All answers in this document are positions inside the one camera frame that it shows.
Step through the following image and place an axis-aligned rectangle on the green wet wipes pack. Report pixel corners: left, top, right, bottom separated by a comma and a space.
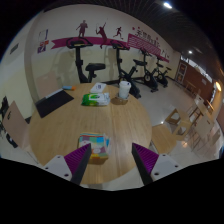
81, 92, 111, 107

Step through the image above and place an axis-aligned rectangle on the white tissue pack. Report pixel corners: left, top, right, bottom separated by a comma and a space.
89, 82, 108, 94

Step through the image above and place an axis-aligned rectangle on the blue and orange marker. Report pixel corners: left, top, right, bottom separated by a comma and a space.
61, 85, 77, 92

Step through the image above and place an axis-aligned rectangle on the white wall poster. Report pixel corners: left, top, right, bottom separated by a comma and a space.
38, 28, 50, 42

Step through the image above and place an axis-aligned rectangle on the brown wooden chair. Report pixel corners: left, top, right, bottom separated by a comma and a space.
1, 100, 31, 150

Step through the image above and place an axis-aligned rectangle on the light wooden stool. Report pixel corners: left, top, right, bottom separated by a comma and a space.
151, 123, 178, 155

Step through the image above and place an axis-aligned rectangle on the brown round coaster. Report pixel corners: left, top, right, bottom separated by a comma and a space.
110, 94, 130, 106

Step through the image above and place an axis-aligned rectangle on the black flat laptop sleeve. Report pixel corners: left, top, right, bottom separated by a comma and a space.
35, 89, 75, 119

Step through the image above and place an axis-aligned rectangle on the colourful checkered towel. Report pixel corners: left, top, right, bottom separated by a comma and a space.
77, 132, 111, 165

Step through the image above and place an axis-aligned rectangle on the orange and purple wall poster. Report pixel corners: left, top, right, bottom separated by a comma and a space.
36, 39, 50, 55

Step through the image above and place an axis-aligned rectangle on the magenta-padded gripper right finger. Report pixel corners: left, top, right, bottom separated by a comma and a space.
131, 142, 184, 186

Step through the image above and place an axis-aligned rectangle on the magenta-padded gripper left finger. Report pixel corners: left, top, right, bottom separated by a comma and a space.
42, 142, 93, 186

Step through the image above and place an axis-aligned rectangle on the black exercise bike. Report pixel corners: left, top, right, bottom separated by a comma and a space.
65, 36, 107, 85
139, 47, 167, 93
156, 56, 173, 89
109, 39, 148, 100

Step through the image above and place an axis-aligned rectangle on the white paper cup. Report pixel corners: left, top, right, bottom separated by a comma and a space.
118, 80, 132, 100

